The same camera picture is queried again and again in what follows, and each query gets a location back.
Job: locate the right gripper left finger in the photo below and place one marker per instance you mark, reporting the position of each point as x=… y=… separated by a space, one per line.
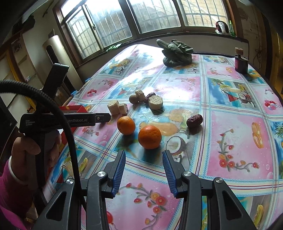
x=114 y=172

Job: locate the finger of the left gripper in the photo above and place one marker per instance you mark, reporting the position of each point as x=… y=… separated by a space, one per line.
x=102 y=117

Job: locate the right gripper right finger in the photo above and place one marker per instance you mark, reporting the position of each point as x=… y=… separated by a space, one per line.
x=174 y=171

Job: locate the tall corn cob piece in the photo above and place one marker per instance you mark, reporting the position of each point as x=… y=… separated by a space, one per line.
x=113 y=107

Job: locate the small corn cob chunk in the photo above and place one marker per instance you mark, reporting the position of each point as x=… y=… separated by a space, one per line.
x=123 y=109

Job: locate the large orange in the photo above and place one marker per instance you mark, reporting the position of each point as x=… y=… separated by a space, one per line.
x=126 y=125

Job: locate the brown longan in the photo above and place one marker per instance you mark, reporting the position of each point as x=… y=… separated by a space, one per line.
x=133 y=99

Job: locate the red jujube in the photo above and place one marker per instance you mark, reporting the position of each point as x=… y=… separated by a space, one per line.
x=146 y=100
x=194 y=121

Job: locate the round corn cob slice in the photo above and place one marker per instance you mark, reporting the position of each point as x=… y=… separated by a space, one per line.
x=155 y=102

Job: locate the pink sleeve forearm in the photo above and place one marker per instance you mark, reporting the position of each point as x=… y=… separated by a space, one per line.
x=15 y=200

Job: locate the person's left hand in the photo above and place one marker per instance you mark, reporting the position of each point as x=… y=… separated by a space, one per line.
x=24 y=146

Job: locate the red shallow box tray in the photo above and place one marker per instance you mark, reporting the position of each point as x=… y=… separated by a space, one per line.
x=45 y=144

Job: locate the floral plastic tablecloth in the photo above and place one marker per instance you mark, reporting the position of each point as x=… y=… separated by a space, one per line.
x=240 y=138

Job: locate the green cloth on sill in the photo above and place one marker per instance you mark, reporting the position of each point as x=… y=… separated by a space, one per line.
x=113 y=47

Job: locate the tall floor air conditioner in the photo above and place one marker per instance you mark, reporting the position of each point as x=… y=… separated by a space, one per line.
x=57 y=54

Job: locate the dark bottle pink label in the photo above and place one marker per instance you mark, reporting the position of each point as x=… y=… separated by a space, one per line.
x=241 y=62

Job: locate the red white helmet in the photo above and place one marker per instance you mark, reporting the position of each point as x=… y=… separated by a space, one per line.
x=222 y=28

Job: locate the green bottle on sill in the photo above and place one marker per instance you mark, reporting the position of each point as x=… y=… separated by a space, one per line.
x=231 y=29

